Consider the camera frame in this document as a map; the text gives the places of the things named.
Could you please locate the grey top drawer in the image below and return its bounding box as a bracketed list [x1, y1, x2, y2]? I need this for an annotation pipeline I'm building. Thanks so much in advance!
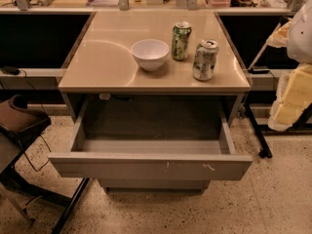
[50, 97, 253, 187]

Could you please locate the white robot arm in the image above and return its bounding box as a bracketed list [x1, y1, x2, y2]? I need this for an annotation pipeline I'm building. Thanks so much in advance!
[287, 0, 312, 64]

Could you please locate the grey drawer cabinet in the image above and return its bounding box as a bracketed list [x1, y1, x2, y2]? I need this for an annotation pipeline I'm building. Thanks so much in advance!
[58, 10, 251, 192]

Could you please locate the white bowl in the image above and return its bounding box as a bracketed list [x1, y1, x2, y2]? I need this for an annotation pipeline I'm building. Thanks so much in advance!
[131, 39, 169, 71]

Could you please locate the white crumpled soda can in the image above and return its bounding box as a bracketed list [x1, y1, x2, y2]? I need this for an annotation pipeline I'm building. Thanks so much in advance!
[193, 39, 218, 81]

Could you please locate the green soda can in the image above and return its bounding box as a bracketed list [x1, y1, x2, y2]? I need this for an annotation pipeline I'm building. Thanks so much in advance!
[172, 21, 192, 60]

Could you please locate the black power adapter right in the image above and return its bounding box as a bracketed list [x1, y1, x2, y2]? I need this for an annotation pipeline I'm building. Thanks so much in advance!
[249, 66, 269, 74]

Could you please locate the black power adapter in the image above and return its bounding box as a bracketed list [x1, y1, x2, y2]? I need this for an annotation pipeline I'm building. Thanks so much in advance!
[1, 66, 20, 75]
[249, 66, 269, 74]

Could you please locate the black power adapter left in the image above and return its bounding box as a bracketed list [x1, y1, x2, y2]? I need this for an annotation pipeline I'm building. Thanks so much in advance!
[1, 66, 20, 75]

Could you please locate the dark chair with black frame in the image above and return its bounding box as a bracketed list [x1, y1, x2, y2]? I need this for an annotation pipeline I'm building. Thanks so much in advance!
[0, 95, 89, 234]

